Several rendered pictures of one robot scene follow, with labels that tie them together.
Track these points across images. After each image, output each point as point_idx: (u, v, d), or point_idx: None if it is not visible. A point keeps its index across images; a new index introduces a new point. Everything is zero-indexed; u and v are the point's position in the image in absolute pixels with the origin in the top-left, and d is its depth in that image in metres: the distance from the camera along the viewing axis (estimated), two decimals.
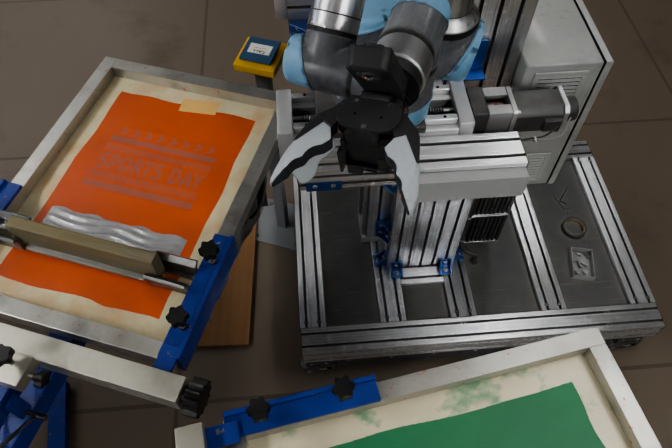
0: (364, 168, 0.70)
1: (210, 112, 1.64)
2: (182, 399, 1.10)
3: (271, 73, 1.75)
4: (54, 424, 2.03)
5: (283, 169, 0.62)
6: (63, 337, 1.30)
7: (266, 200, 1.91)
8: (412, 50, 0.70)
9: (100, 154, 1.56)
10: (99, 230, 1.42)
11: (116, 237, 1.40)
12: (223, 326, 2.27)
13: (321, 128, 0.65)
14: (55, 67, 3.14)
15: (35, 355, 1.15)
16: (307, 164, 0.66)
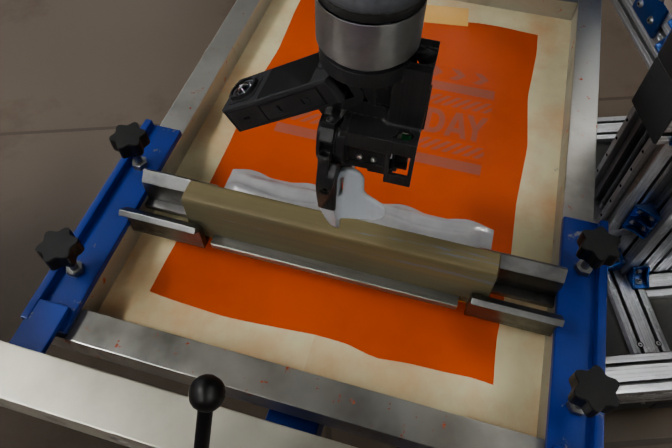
0: None
1: (458, 23, 1.00)
2: None
3: None
4: None
5: None
6: (299, 419, 0.66)
7: None
8: (316, 28, 0.41)
9: None
10: None
11: None
12: None
13: None
14: (115, 19, 2.50)
15: None
16: None
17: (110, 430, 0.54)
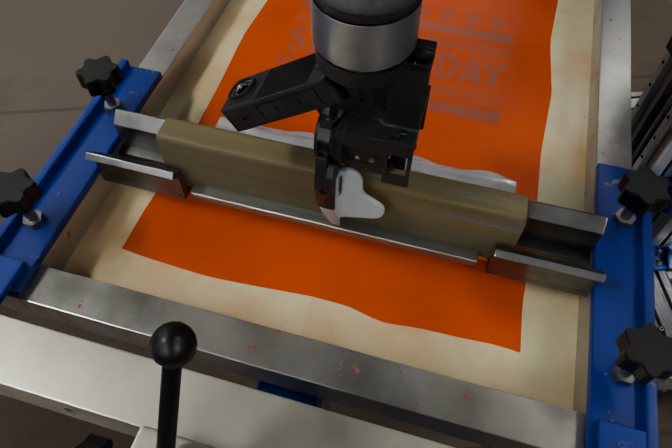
0: None
1: None
2: None
3: None
4: None
5: None
6: (293, 393, 0.57)
7: None
8: (312, 29, 0.41)
9: (291, 30, 0.82)
10: None
11: None
12: None
13: None
14: None
15: None
16: None
17: (63, 400, 0.44)
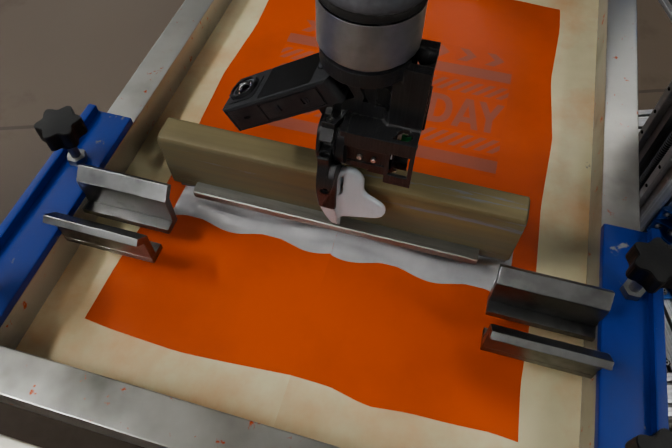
0: None
1: None
2: None
3: None
4: None
5: None
6: None
7: None
8: (317, 28, 0.41)
9: (275, 67, 0.77)
10: None
11: None
12: None
13: None
14: (97, 9, 2.35)
15: None
16: None
17: None
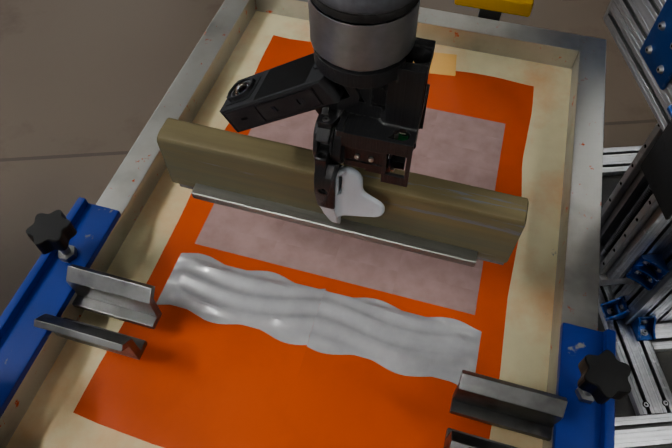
0: None
1: (444, 72, 0.89)
2: None
3: (527, 7, 1.00)
4: None
5: None
6: None
7: None
8: (310, 28, 0.41)
9: None
10: (289, 309, 0.66)
11: (330, 325, 0.65)
12: None
13: None
14: (94, 38, 2.39)
15: None
16: None
17: None
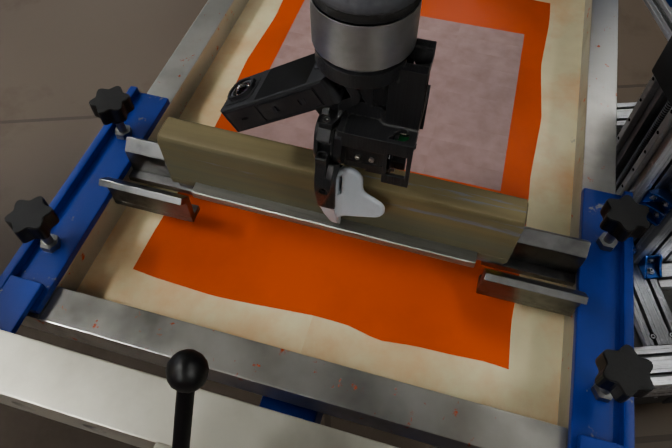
0: None
1: None
2: None
3: None
4: None
5: None
6: (295, 407, 0.60)
7: None
8: (311, 29, 0.41)
9: None
10: None
11: None
12: None
13: None
14: (110, 7, 2.44)
15: None
16: None
17: (82, 417, 0.48)
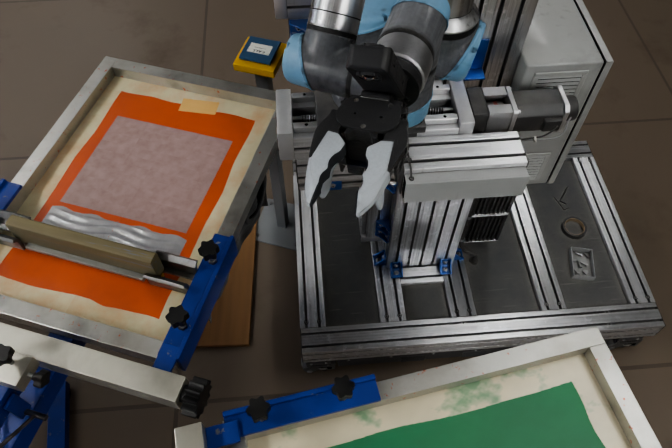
0: (364, 168, 0.70)
1: (210, 112, 1.64)
2: (182, 399, 1.10)
3: (271, 73, 1.75)
4: (54, 424, 2.03)
5: (317, 186, 0.60)
6: (63, 337, 1.30)
7: (266, 200, 1.91)
8: (412, 50, 0.70)
9: None
10: (99, 230, 1.42)
11: (116, 237, 1.40)
12: (223, 326, 2.27)
13: (330, 137, 0.64)
14: (55, 67, 3.14)
15: (35, 355, 1.15)
16: None
17: None
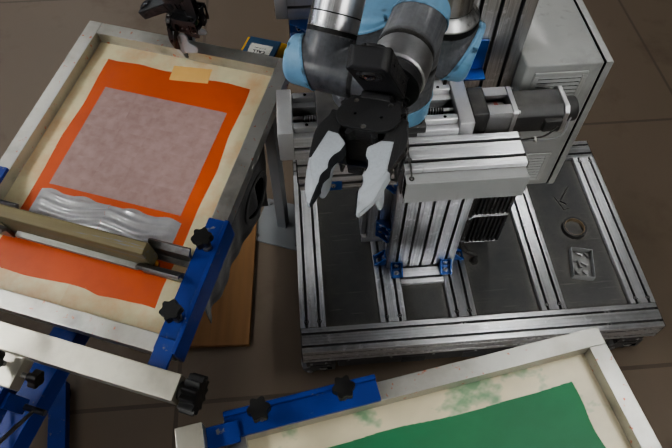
0: (364, 168, 0.70)
1: (202, 81, 1.55)
2: (178, 398, 1.07)
3: None
4: (54, 424, 2.03)
5: (317, 185, 0.60)
6: (64, 337, 1.30)
7: (266, 200, 1.91)
8: (412, 50, 0.70)
9: None
10: (90, 214, 1.36)
11: (108, 221, 1.35)
12: (223, 326, 2.27)
13: (330, 137, 0.64)
14: (55, 67, 3.14)
15: (28, 353, 1.13)
16: None
17: None
